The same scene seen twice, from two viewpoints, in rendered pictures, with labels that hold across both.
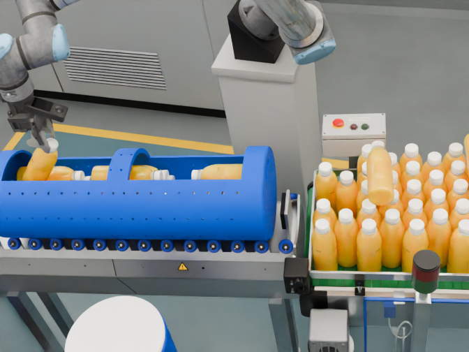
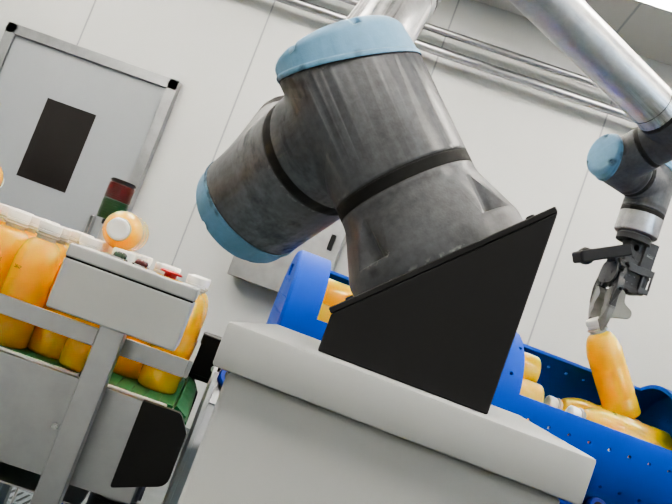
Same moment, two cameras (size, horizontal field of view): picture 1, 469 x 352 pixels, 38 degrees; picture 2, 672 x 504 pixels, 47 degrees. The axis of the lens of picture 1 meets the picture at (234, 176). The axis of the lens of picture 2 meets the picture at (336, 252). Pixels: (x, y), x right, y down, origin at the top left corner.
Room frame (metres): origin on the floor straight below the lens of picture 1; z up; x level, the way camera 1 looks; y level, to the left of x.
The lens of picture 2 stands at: (2.79, -0.62, 1.13)
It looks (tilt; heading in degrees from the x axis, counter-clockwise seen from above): 5 degrees up; 157
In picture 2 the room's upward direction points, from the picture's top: 20 degrees clockwise
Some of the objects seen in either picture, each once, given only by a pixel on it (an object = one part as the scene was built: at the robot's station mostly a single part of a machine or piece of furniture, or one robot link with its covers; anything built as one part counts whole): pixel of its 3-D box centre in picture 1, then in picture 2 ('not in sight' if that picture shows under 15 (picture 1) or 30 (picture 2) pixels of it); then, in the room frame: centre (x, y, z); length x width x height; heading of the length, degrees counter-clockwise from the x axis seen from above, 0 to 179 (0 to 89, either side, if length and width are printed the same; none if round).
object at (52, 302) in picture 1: (54, 304); not in sight; (1.71, 0.86, 0.31); 0.06 x 0.06 x 0.63; 74
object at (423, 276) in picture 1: (426, 267); (119, 193); (0.90, -0.40, 1.23); 0.06 x 0.06 x 0.04
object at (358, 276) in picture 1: (359, 284); not in sight; (1.08, -0.29, 0.94); 0.03 x 0.02 x 0.08; 74
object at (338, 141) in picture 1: (354, 135); (127, 296); (1.58, -0.41, 1.05); 0.20 x 0.10 x 0.10; 74
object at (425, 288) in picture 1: (425, 277); (112, 210); (0.90, -0.40, 1.18); 0.06 x 0.06 x 0.05
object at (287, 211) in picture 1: (286, 214); not in sight; (1.36, -0.13, 0.99); 0.10 x 0.02 x 0.12; 164
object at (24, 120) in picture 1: (24, 109); (628, 264); (1.55, 0.54, 1.45); 0.09 x 0.08 x 0.12; 74
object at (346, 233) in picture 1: (347, 238); not in sight; (1.21, -0.29, 1.00); 0.07 x 0.07 x 0.19
